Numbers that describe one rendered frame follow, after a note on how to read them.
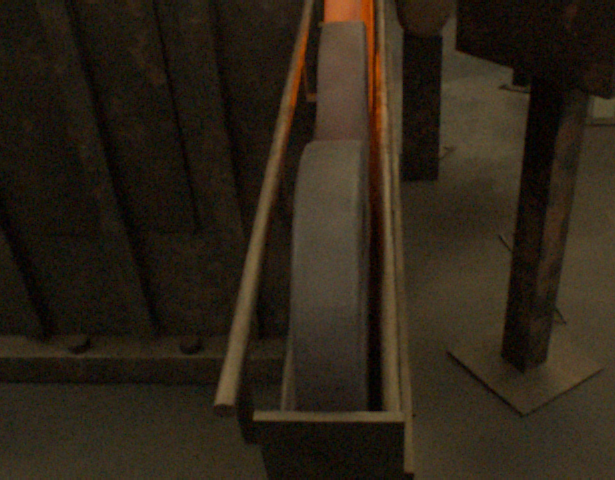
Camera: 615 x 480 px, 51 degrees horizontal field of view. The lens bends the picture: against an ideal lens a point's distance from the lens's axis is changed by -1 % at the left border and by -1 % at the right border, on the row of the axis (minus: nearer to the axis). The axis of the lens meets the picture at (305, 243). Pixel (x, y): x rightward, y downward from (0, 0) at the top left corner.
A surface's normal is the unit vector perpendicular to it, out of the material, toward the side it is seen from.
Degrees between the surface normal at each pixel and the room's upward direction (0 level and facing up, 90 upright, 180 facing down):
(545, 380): 0
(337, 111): 56
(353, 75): 39
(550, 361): 0
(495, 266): 0
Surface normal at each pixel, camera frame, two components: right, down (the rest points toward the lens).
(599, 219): -0.08, -0.83
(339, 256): -0.12, -0.26
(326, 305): -0.12, -0.02
